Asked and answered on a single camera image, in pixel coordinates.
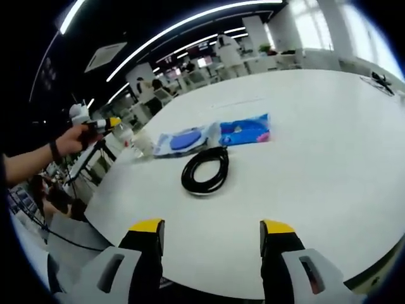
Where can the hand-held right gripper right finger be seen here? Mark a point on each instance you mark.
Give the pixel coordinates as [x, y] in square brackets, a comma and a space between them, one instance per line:
[278, 253]

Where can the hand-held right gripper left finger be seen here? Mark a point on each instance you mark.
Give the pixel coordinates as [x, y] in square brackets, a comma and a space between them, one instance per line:
[145, 253]

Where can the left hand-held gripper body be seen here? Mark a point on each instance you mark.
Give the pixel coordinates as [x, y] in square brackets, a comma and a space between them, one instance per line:
[79, 112]

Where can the clear plastic water bottle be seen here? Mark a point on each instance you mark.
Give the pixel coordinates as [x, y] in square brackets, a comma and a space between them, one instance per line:
[125, 136]

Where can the white paper cup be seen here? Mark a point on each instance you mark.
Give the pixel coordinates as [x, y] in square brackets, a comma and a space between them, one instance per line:
[144, 144]

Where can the large white blue plastic package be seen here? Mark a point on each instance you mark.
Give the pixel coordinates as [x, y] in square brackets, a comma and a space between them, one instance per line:
[183, 142]

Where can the small blue flower packet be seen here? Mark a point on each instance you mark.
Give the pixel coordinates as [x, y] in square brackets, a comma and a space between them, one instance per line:
[246, 131]

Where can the white tabletop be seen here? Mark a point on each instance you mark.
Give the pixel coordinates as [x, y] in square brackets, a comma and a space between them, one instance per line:
[316, 158]

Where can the black items on tabletop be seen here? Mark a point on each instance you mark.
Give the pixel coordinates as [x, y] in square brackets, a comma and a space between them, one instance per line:
[379, 82]

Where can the person's left hand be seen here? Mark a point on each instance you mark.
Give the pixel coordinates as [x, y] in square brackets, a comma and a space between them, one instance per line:
[74, 141]

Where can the black tripod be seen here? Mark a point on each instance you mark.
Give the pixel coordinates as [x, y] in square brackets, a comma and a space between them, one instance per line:
[91, 158]

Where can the black wristband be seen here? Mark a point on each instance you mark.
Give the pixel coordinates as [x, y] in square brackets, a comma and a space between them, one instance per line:
[55, 150]

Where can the ceiling air conditioner vent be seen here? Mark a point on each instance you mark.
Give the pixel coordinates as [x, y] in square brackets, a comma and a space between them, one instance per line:
[106, 57]

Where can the green potted plant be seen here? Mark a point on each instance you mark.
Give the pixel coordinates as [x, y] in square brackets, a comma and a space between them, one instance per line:
[264, 48]

